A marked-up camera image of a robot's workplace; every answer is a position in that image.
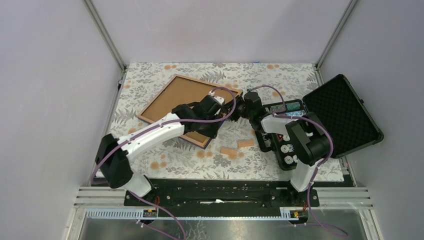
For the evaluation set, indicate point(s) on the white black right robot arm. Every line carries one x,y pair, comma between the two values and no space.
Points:
312,144

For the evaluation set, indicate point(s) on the floral table cloth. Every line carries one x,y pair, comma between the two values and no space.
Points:
179,159

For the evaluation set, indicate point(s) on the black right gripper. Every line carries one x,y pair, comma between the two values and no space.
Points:
238,100

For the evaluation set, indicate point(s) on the brown backing board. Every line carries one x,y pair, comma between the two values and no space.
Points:
178,95

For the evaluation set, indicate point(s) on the black poker chip case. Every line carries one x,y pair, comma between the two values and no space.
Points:
341,112

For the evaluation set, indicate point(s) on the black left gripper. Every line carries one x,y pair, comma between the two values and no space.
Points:
214,129

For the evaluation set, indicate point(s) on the wooden picture frame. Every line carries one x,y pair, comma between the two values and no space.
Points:
174,126

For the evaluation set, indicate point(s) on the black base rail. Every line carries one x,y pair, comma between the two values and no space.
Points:
228,198

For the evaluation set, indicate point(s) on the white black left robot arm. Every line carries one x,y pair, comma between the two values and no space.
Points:
114,153

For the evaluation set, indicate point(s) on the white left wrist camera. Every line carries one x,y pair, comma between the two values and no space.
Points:
218,99

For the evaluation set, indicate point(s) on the small wooden block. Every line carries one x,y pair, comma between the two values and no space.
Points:
228,151
245,143

